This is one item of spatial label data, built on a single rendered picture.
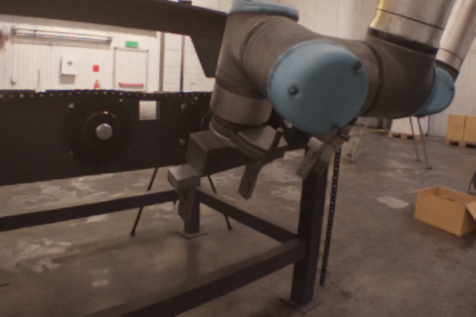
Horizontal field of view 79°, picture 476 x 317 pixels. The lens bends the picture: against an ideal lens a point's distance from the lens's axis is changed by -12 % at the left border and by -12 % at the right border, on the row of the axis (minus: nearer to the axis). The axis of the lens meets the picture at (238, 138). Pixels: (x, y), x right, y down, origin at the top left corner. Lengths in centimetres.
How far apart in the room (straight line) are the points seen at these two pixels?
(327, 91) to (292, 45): 5
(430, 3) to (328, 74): 15
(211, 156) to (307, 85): 22
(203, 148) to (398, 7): 31
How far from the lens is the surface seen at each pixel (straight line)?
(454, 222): 278
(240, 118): 44
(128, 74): 1046
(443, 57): 70
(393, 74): 38
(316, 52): 30
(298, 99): 30
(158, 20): 90
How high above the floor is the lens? 95
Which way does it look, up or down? 8 degrees down
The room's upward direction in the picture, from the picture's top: 3 degrees clockwise
